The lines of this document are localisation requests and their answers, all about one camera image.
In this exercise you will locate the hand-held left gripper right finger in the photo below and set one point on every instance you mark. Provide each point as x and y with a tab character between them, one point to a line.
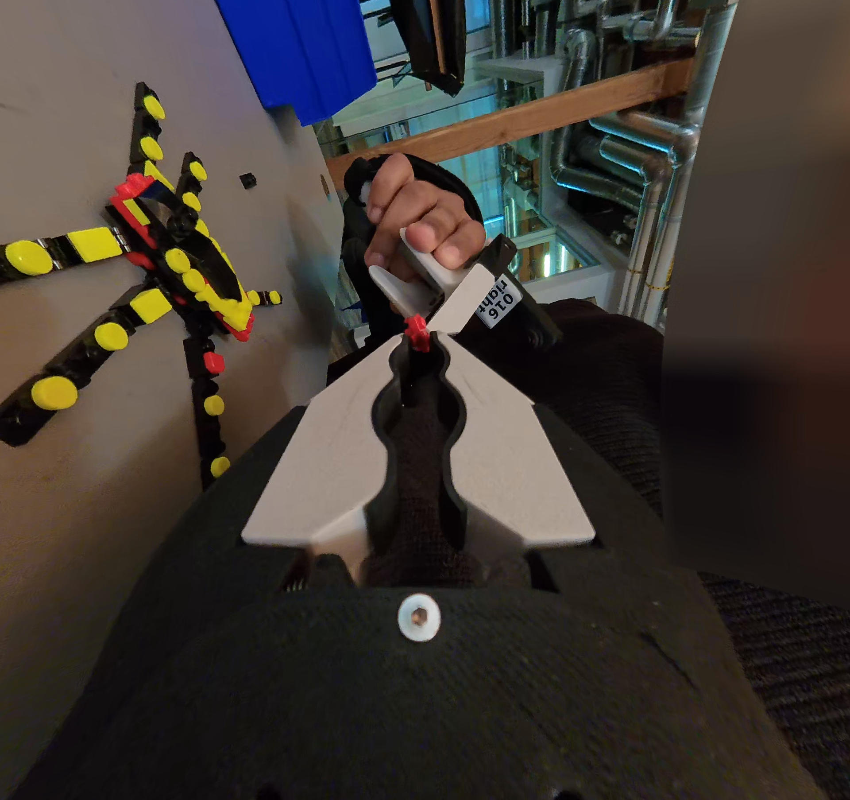
518	474

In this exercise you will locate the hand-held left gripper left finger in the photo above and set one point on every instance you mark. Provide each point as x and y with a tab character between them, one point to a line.
319	474

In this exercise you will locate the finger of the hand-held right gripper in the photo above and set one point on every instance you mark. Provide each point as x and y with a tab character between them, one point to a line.
405	295
465	301

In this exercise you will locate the small red lego flower piece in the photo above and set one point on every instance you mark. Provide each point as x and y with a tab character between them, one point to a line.
417	329

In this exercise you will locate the black yellow lego spider model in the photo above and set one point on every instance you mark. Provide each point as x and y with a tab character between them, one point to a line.
199	262

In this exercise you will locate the small black lego piece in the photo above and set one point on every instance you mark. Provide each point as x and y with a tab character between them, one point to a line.
248	180

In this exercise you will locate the person's right hand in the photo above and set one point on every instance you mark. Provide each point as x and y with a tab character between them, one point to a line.
431	215

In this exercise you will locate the person's black sweater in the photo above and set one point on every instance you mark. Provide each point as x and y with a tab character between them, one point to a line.
597	401

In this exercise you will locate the wooden railing beam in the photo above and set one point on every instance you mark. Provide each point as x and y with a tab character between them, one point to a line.
531	119

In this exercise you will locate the silver metal pipes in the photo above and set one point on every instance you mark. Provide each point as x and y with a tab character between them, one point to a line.
631	125

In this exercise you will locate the blue storage bin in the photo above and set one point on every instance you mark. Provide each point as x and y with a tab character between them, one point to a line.
285	22

